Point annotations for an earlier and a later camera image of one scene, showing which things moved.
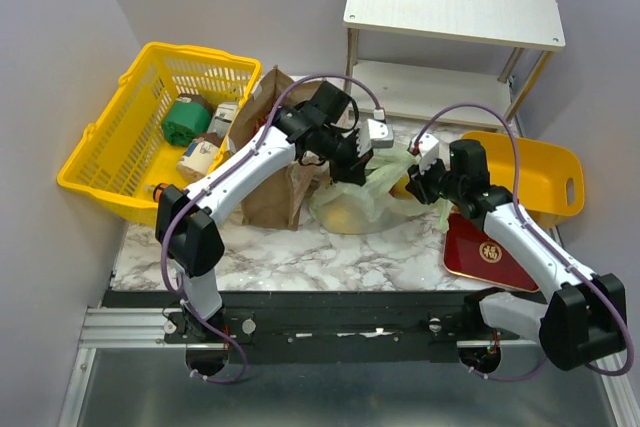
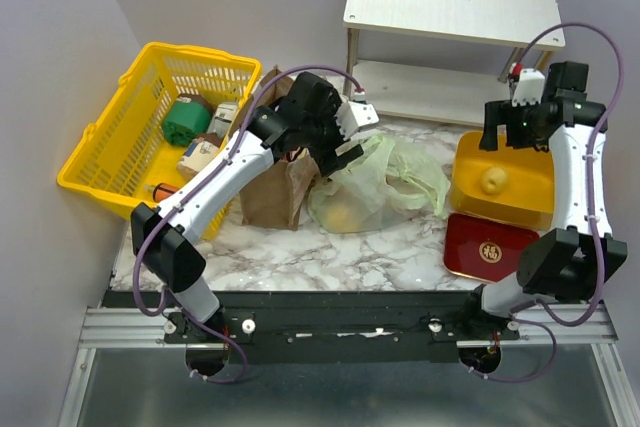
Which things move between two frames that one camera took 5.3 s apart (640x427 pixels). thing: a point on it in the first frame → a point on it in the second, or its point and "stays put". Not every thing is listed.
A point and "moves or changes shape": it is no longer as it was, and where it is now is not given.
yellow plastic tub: (551, 180) stays put
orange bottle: (158, 192) stays put
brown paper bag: (281, 201) stays put
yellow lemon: (398, 189) → (493, 180)
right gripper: (418, 183) → (503, 113)
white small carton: (222, 117) stays put
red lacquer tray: (473, 252) stays put
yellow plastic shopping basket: (123, 156) stays put
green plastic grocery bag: (363, 209) moves or changes shape
